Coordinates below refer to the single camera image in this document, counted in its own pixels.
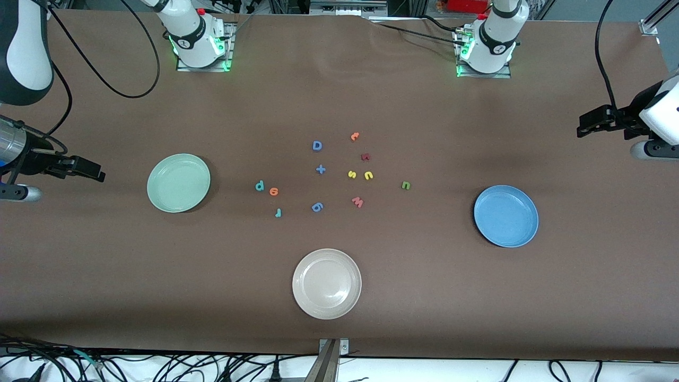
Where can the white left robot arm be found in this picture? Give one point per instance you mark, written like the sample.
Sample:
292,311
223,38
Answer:
496,32

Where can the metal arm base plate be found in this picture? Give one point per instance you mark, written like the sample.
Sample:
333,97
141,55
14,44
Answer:
504,75
232,48

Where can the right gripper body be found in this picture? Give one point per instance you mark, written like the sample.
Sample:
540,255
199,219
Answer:
38,158

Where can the aluminium corner profile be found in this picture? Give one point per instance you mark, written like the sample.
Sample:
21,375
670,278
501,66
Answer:
650,25

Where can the brown table cover sheet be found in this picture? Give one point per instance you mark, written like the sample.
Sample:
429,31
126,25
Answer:
424,297

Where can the blue plate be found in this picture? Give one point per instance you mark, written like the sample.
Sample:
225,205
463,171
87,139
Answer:
506,216

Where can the mint green plate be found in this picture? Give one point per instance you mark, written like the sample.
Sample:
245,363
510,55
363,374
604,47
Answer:
179,183

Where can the aluminium frame profile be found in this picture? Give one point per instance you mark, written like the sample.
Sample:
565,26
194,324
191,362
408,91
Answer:
345,8

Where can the beige plate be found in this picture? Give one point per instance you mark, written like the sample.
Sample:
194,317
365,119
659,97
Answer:
327,284

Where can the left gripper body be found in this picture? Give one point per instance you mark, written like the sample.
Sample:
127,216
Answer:
627,116

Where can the pink letter w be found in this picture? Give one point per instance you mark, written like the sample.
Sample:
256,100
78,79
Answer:
357,202

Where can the blue number six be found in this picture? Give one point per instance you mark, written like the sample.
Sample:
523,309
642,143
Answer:
314,207

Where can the metal table edge bracket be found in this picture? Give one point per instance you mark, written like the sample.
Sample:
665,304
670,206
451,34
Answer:
329,361

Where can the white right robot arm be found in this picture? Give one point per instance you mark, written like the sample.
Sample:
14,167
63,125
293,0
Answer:
26,53

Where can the red box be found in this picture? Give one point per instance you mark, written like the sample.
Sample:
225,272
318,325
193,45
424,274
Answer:
467,5

